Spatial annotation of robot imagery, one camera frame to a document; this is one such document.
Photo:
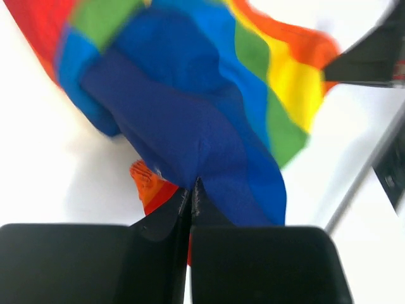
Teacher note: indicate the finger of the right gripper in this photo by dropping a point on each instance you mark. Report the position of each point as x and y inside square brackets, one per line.
[377, 59]

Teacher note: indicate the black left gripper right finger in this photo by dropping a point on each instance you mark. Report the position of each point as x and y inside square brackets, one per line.
[231, 264]

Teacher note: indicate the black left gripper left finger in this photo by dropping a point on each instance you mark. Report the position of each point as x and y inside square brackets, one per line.
[86, 263]

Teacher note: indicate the rainbow striped shorts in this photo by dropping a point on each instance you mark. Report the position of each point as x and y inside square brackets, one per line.
[206, 91]

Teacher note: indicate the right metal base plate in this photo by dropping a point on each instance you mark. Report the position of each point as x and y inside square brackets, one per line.
[390, 171]

